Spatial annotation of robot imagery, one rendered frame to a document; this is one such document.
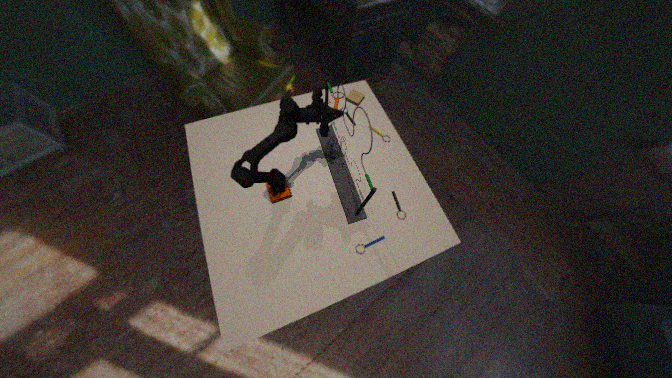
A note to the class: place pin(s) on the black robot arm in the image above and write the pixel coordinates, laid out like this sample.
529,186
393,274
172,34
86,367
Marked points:
290,116

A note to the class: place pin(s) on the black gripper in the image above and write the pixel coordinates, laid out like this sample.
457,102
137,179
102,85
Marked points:
312,114

